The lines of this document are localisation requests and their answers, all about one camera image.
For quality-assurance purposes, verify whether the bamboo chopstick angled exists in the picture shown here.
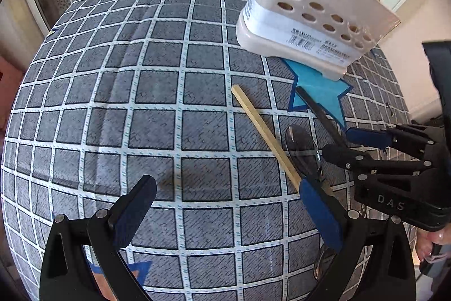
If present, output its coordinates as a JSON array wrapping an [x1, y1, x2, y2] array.
[[231, 84, 302, 191]]

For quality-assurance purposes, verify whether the person right hand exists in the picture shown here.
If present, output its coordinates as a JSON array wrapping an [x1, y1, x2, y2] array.
[[415, 224, 451, 261]]

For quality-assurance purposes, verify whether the white utensil holder caddy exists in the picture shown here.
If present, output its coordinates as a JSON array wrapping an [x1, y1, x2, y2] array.
[[236, 0, 401, 81]]

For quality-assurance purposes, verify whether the grey grid star tablecloth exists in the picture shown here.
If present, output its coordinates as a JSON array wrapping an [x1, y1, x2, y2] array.
[[0, 0, 418, 301]]

